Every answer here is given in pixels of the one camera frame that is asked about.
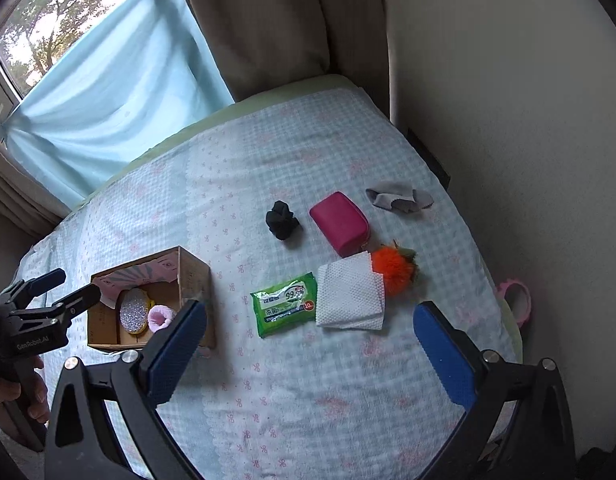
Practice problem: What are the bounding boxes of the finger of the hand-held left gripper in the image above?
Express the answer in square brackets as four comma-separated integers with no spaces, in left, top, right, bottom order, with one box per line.
[0,268,67,311]
[19,284,102,331]

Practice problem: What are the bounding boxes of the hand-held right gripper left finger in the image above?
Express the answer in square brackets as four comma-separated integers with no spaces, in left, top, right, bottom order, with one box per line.
[44,299,209,480]

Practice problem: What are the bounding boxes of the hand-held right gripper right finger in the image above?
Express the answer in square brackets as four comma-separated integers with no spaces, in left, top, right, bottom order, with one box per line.
[413,301,578,480]

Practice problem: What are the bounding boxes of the person's left hand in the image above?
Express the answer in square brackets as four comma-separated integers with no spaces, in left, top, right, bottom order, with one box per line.
[0,355,52,426]

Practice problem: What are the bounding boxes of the pink fluffy scrunchie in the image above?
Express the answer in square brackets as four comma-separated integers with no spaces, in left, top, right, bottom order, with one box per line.
[147,305,177,333]

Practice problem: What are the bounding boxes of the silver glitter oval sponge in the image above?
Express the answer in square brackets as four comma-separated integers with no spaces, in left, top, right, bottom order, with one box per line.
[117,286,155,335]

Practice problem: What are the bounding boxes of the pink patterned paper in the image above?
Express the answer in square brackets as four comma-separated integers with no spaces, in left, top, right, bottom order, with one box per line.
[99,255,181,308]

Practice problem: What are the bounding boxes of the brown cardboard box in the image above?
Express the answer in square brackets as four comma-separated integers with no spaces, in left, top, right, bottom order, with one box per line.
[87,246,217,358]

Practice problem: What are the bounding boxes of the beige curtain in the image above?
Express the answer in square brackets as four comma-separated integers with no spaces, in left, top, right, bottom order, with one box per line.
[170,0,389,103]
[0,130,65,241]

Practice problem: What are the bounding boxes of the orange fluffy plush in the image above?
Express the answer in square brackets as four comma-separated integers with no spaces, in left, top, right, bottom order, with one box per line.
[370,241,419,292]

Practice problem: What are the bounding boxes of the green wet wipes packet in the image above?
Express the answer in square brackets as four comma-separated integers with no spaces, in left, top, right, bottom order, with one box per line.
[250,272,319,338]

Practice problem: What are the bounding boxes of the white paper towel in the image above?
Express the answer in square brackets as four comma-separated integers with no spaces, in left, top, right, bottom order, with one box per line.
[315,251,387,332]

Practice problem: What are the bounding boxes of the black scrunchie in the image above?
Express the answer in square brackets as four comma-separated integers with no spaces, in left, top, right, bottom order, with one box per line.
[265,200,302,244]

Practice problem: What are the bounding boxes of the grey sock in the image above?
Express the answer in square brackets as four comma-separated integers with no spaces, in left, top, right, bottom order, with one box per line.
[365,181,435,216]

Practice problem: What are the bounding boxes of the magenta zip pouch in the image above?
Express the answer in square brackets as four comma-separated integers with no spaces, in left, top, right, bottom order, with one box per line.
[309,191,371,257]

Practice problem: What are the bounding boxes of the blue checked bed sheet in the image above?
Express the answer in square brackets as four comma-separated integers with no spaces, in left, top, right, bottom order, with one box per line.
[20,87,523,480]

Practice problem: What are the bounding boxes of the light blue curtain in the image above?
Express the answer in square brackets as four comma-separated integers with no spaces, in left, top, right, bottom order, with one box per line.
[0,0,236,206]

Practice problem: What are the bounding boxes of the window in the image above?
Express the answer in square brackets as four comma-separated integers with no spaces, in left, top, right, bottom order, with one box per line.
[0,0,165,126]

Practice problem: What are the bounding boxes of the light green mattress cover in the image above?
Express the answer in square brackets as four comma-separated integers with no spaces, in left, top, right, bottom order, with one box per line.
[83,74,369,196]

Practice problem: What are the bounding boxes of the pink scalloped ring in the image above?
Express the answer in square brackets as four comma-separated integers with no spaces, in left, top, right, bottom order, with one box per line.
[494,278,532,326]

